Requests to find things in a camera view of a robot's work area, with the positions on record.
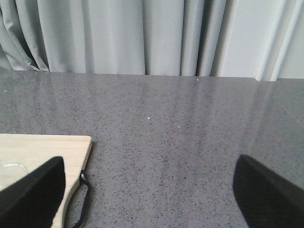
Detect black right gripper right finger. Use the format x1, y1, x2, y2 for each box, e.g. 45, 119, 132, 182
232, 154, 304, 228

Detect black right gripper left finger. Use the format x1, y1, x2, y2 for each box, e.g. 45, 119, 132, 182
0, 156, 66, 228

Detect clear glass beaker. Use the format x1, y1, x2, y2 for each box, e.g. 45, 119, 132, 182
0, 163, 29, 190

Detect wooden cutting board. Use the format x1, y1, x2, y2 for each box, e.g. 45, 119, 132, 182
0, 133, 92, 228

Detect grey curtain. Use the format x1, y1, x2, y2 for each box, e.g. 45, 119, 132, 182
0, 0, 304, 81

